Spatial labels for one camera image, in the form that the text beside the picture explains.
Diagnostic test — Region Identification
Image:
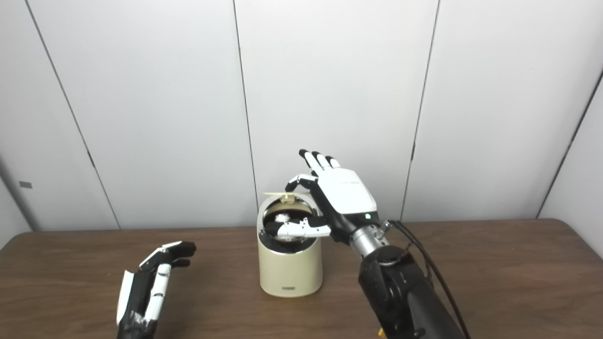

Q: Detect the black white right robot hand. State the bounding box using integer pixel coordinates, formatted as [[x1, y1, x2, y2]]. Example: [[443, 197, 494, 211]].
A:
[[266, 149, 379, 245]]

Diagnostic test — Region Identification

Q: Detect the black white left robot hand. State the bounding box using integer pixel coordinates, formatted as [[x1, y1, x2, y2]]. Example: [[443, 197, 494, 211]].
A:
[[116, 241, 197, 339]]

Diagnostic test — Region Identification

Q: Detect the cream round bin lid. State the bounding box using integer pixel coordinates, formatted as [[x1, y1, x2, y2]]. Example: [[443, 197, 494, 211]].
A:
[[262, 191, 312, 204]]

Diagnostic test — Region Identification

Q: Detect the cream-colored round bin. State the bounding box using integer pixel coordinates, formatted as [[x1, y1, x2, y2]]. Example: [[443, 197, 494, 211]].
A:
[[257, 193, 324, 298]]

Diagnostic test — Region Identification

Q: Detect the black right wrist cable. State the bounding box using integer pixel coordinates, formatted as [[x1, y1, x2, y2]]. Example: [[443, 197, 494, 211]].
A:
[[384, 219, 472, 339]]

